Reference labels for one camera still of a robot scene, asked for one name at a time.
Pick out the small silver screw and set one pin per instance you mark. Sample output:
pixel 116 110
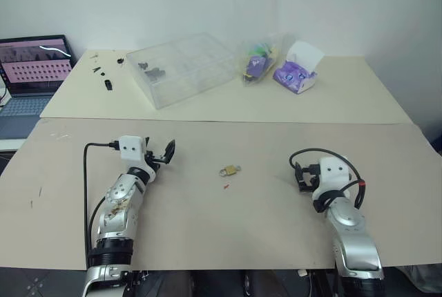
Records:
pixel 94 56

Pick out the purple and white tissue box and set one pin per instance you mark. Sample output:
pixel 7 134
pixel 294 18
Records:
pixel 297 72

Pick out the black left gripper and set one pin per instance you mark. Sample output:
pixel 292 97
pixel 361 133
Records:
pixel 156 159

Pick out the black pointed plastic pieces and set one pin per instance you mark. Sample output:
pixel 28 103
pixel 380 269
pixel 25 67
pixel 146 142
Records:
pixel 97 69

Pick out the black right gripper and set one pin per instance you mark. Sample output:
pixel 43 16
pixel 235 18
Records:
pixel 310 177

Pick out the clear plastic compartment box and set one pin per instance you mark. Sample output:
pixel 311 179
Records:
pixel 186 69

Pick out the small black plastic part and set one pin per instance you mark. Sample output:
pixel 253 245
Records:
pixel 156 73
pixel 143 66

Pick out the dark grey cloth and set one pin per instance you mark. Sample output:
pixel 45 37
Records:
pixel 418 278

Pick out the grey-beige table sheet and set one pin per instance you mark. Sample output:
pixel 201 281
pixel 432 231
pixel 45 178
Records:
pixel 214 221

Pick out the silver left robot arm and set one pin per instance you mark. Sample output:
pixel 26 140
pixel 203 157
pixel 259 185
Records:
pixel 117 203

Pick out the black camera module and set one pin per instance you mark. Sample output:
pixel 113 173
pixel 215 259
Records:
pixel 132 148

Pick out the black plastic clip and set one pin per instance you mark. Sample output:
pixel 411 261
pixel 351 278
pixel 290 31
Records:
pixel 108 85

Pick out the small black round part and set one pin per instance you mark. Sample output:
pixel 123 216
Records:
pixel 120 60

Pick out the open laptop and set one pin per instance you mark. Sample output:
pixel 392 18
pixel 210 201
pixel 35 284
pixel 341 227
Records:
pixel 31 72

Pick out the brass padlock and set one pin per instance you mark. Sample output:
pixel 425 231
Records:
pixel 229 170

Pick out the tiny red plastic scrap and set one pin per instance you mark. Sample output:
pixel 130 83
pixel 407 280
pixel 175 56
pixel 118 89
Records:
pixel 226 186

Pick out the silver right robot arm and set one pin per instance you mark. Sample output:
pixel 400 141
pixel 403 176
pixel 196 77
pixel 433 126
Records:
pixel 352 238

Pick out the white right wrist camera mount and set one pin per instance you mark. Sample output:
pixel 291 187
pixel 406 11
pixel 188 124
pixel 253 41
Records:
pixel 333 172

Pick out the clear bag of colourful items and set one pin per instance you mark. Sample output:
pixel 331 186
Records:
pixel 257 64

